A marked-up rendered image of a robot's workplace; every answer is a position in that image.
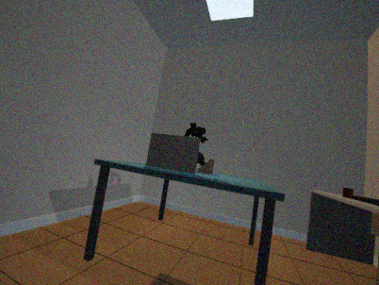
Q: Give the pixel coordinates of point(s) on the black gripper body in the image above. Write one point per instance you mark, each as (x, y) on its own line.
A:
(198, 135)

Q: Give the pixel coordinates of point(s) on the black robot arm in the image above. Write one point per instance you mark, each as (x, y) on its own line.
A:
(191, 131)

